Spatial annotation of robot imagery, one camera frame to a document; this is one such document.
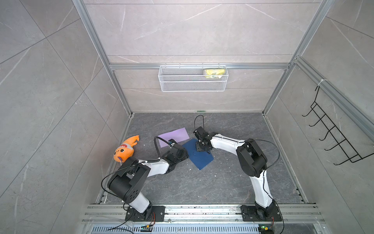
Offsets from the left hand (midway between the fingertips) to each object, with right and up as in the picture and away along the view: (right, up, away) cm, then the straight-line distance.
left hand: (186, 150), depth 94 cm
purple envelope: (-6, +9, +12) cm, 16 cm away
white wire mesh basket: (+3, +49, +7) cm, 50 cm away
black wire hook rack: (+71, +13, -26) cm, 77 cm away
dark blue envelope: (+9, -5, -2) cm, 11 cm away
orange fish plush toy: (-37, +1, -5) cm, 38 cm away
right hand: (+10, +1, +6) cm, 11 cm away
